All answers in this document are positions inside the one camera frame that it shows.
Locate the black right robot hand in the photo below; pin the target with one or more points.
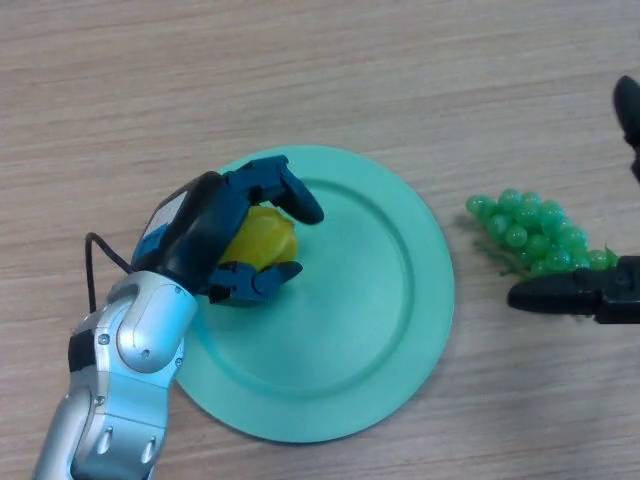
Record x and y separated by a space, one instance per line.
565 295

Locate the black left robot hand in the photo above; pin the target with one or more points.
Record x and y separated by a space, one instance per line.
200 225

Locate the yellow starfruit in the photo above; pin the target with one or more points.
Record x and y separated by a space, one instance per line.
265 240

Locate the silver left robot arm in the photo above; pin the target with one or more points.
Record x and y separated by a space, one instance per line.
130 360

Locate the green round plate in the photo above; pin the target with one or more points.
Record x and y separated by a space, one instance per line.
350 310

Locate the green grape bunch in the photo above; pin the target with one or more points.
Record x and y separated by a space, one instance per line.
535 230

